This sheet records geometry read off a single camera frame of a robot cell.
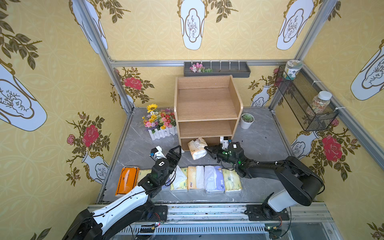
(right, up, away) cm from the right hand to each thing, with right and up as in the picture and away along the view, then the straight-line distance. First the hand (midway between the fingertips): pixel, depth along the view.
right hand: (206, 144), depth 84 cm
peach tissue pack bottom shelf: (-5, -2, +1) cm, 6 cm away
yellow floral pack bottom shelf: (+13, -19, -4) cm, 23 cm away
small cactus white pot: (+29, +14, +19) cm, 38 cm away
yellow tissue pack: (-15, -19, -6) cm, 24 cm away
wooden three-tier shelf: (0, +21, -6) cm, 21 cm away
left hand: (-17, -1, -4) cm, 17 cm away
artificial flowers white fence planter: (-28, +11, +9) cm, 32 cm away
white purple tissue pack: (+3, -18, -6) cm, 19 cm away
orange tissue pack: (-42, -18, -7) cm, 46 cm away
